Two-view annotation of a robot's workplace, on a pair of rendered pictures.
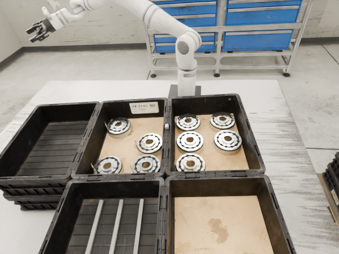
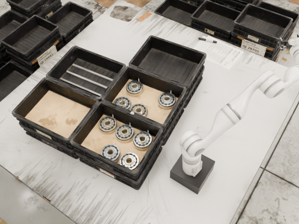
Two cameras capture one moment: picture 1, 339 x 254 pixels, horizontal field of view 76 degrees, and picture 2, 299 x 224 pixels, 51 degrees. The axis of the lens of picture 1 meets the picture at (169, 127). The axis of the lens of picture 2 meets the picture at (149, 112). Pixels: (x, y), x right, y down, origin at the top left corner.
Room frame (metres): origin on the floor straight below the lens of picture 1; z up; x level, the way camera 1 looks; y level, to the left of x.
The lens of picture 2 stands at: (1.07, -0.83, 2.33)
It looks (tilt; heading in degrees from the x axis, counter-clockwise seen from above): 55 degrees down; 115
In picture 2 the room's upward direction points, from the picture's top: 4 degrees counter-clockwise
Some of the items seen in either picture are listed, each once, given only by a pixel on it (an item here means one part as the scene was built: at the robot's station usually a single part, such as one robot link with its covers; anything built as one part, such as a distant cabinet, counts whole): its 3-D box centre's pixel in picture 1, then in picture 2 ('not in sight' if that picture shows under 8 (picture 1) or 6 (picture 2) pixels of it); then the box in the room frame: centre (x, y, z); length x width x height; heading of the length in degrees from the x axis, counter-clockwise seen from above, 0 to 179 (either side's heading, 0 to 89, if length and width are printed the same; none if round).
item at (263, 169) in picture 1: (208, 129); (116, 135); (0.55, -0.14, 0.92); 0.40 x 0.30 x 0.02; 174
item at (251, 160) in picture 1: (207, 139); (118, 140); (0.55, -0.14, 0.87); 0.40 x 0.30 x 0.11; 174
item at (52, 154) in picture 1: (57, 145); (167, 66); (0.61, 0.46, 0.87); 0.40 x 0.30 x 0.11; 174
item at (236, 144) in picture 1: (227, 139); (110, 152); (0.54, -0.21, 0.86); 0.10 x 0.10 x 0.01
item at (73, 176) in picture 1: (127, 133); (144, 94); (0.58, 0.16, 0.92); 0.40 x 0.30 x 0.02; 174
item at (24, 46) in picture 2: not in sight; (38, 53); (-0.67, 0.65, 0.37); 0.40 x 0.30 x 0.45; 78
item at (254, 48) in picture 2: not in sight; (252, 49); (1.08, 1.29, 0.41); 0.31 x 0.02 x 0.16; 168
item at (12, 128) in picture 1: (9, 141); (217, 51); (0.85, 0.86, 0.70); 0.33 x 0.23 x 0.01; 168
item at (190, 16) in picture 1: (183, 28); not in sight; (2.47, -0.29, 0.60); 0.72 x 0.03 x 0.56; 78
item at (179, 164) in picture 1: (190, 164); (107, 123); (0.45, -0.06, 0.86); 0.10 x 0.10 x 0.01
